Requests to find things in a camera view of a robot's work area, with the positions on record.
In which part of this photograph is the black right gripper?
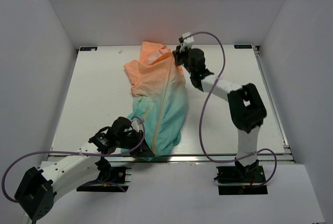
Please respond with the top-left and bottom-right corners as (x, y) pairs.
(174, 44), (195, 75)

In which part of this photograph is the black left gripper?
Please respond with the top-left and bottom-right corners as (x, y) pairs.
(117, 130), (154, 159)

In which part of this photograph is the orange and teal jacket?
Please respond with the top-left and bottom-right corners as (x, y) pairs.
(124, 42), (188, 161)

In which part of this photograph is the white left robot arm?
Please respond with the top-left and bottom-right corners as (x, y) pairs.
(15, 116), (151, 223)

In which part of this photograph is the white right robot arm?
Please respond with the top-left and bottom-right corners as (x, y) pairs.
(173, 45), (267, 182)

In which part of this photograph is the blue label right corner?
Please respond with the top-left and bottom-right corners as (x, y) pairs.
(234, 44), (252, 49)

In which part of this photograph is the blue label corner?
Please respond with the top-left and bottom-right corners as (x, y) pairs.
(234, 44), (252, 49)
(79, 46), (97, 51)

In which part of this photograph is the blue label left corner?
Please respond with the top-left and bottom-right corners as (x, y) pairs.
(79, 46), (97, 51)

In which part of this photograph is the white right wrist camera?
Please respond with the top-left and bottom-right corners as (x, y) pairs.
(180, 32), (194, 52)

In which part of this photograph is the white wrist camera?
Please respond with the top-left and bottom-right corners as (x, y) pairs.
(132, 120), (143, 132)
(180, 32), (194, 52)

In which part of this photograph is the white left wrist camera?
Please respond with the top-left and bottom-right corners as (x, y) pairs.
(132, 120), (143, 132)

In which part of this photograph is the aluminium table front rail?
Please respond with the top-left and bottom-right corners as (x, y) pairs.
(106, 154), (294, 163)

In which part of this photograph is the aluminium table rail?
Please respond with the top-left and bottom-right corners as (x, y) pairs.
(252, 46), (295, 163)
(106, 154), (294, 163)

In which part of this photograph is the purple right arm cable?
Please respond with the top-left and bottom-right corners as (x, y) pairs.
(189, 31), (277, 189)

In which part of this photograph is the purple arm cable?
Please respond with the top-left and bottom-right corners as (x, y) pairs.
(1, 116), (145, 203)
(189, 31), (277, 189)

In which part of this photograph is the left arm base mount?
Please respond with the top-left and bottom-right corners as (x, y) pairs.
(76, 162), (132, 193)

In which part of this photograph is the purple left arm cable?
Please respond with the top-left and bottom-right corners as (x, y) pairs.
(1, 116), (145, 203)

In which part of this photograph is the aluminium table right rail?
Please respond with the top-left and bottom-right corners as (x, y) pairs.
(252, 46), (295, 163)

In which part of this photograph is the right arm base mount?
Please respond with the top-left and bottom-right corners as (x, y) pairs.
(214, 160), (268, 195)

